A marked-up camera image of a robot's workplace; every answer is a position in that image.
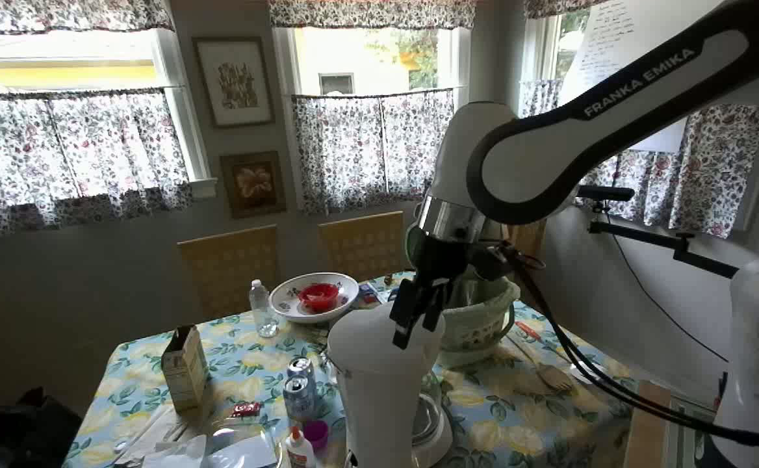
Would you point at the lemon print tablecloth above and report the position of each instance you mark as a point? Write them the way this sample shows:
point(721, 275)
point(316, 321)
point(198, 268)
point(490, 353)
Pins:
point(500, 405)

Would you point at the small blue white can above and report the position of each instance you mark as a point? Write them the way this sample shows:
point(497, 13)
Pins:
point(300, 392)

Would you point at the floral curtain valance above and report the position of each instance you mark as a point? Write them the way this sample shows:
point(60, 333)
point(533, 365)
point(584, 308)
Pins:
point(59, 13)
point(558, 5)
point(370, 10)

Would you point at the black bag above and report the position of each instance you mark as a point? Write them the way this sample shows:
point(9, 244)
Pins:
point(17, 431)

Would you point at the wooden spoon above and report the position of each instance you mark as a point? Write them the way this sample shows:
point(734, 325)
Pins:
point(552, 375)

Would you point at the light framed picture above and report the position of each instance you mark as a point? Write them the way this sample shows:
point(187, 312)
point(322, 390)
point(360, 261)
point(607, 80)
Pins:
point(234, 80)

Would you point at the white glue bottle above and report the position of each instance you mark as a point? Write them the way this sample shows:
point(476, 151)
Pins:
point(300, 450)

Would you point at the small blue packet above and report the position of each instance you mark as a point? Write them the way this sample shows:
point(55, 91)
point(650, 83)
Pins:
point(367, 294)

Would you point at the small red item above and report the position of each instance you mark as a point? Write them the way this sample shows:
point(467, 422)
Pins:
point(248, 409)

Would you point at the beige carton box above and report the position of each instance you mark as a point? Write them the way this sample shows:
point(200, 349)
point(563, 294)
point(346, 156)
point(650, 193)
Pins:
point(186, 368)

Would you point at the dark framed picture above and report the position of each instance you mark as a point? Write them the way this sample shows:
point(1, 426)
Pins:
point(252, 182)

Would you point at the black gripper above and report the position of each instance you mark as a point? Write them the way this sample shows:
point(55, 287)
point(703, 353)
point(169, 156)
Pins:
point(433, 268)

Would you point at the purple cup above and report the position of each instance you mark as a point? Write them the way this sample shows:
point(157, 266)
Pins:
point(316, 434)

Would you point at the red item in plate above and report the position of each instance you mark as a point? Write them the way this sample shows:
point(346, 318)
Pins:
point(320, 296)

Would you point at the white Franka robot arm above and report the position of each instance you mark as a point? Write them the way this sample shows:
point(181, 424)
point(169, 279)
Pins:
point(537, 165)

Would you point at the clear plastic bottle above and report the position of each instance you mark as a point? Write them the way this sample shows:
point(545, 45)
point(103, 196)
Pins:
point(264, 312)

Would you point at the white framed window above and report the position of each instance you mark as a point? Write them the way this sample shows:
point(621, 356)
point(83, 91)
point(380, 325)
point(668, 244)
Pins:
point(361, 56)
point(49, 60)

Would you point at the floral cafe curtain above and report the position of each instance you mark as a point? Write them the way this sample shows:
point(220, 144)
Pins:
point(69, 156)
point(712, 169)
point(370, 147)

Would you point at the clear plastic bag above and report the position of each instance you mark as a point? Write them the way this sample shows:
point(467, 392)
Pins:
point(231, 450)

